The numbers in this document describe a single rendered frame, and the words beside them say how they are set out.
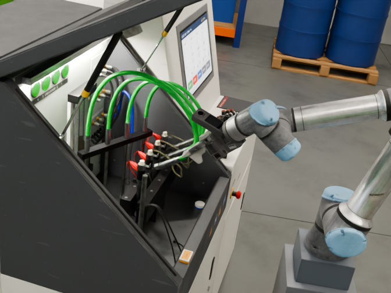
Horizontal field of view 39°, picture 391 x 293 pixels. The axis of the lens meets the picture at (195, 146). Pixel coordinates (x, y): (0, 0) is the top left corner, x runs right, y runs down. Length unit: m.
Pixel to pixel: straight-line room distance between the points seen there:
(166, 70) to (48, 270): 0.84
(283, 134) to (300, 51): 4.96
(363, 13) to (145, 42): 4.59
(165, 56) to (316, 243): 0.86
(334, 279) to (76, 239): 0.87
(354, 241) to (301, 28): 4.88
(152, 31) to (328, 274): 1.05
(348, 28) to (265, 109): 5.02
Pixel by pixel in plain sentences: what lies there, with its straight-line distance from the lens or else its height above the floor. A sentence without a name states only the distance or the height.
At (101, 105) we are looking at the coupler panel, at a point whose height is 1.14.
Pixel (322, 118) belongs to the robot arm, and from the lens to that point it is 1.68.
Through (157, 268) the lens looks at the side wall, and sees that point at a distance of 1.59.
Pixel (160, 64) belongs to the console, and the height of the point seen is 1.33.
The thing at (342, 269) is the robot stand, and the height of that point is 0.89.
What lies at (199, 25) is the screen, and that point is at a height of 1.38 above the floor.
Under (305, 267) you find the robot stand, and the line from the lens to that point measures 1.92.
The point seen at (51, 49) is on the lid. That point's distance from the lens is 1.39.
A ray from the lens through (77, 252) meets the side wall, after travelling 1.67.
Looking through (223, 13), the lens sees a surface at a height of 0.35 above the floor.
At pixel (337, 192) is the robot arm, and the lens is 1.85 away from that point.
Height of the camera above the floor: 2.03
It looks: 28 degrees down
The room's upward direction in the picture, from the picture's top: 8 degrees clockwise
